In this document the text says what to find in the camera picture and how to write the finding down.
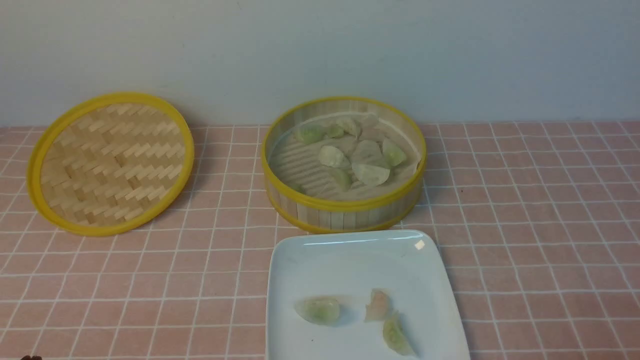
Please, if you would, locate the white square plate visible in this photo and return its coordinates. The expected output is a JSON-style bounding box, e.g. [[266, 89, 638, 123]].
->
[[265, 229, 471, 360]]

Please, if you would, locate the green dumpling on plate left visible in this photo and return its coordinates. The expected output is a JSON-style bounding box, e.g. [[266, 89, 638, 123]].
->
[[294, 296, 341, 326]]

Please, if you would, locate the green dumpling on plate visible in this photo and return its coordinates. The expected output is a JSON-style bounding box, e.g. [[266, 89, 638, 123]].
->
[[294, 296, 341, 326], [382, 310, 417, 357]]

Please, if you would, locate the pink dumpling on plate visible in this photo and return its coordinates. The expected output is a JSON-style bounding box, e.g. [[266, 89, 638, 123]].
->
[[365, 288, 391, 322]]

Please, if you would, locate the green dumpling on plate right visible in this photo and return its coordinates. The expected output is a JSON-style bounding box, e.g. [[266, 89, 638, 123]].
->
[[382, 310, 417, 357]]

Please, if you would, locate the green dumpling steamer front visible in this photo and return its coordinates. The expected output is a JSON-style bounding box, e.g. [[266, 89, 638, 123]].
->
[[328, 167, 352, 192]]

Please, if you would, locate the pale dumpling steamer centre left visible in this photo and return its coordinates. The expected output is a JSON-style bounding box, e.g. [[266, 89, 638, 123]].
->
[[317, 145, 351, 169]]

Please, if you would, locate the pale dumpling steamer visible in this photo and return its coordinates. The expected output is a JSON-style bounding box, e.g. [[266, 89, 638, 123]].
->
[[334, 116, 362, 139], [317, 145, 351, 169]]

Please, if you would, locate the white steamer liner cloth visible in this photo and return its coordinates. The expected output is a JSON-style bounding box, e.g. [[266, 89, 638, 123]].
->
[[267, 112, 423, 202]]

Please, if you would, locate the bamboo steamer basket yellow rim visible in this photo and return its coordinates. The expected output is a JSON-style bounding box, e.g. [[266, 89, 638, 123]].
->
[[261, 96, 428, 234]]

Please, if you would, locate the green dumpling steamer back left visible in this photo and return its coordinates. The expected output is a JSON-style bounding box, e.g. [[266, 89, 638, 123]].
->
[[294, 124, 326, 145]]

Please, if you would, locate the white dumpling steamer front centre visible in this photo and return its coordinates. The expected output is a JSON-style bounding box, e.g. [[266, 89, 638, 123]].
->
[[351, 162, 391, 187]]

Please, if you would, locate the small green dumpling steamer back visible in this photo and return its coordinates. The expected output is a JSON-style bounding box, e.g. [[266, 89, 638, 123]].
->
[[325, 124, 345, 139]]

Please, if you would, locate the pale dumpling steamer back centre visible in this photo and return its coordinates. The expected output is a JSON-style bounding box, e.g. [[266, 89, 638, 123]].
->
[[334, 116, 362, 139]]

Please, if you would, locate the pink dumpling steamer back right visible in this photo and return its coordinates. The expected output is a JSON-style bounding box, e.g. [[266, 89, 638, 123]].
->
[[359, 114, 386, 142]]

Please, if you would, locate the green dumpling steamer right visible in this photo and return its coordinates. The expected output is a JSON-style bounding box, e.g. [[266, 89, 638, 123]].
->
[[381, 137, 407, 167]]

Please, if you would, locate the bamboo steamer lid yellow rim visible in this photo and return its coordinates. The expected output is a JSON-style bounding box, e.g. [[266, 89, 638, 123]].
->
[[26, 92, 195, 237]]

